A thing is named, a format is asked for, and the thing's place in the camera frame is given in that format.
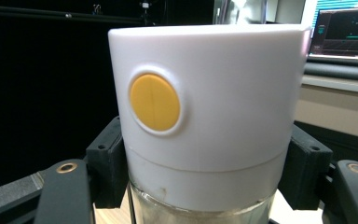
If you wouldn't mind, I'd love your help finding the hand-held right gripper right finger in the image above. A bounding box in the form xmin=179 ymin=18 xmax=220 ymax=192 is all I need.
xmin=278 ymin=124 xmax=334 ymax=212

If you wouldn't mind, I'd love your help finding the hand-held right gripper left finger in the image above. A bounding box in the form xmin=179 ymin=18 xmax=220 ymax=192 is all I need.
xmin=85 ymin=116 xmax=131 ymax=209

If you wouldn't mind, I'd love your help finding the beige desk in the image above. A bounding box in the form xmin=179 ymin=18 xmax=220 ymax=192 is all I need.
xmin=293 ymin=74 xmax=358 ymax=142

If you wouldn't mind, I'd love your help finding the dark grey padded bar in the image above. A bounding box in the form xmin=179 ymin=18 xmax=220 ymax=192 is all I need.
xmin=303 ymin=57 xmax=358 ymax=84

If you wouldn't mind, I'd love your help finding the computer monitor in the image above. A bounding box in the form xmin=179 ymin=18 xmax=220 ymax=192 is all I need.
xmin=309 ymin=6 xmax=358 ymax=62

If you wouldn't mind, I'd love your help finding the camera on stand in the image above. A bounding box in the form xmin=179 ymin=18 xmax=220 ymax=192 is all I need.
xmin=139 ymin=0 xmax=153 ymax=26

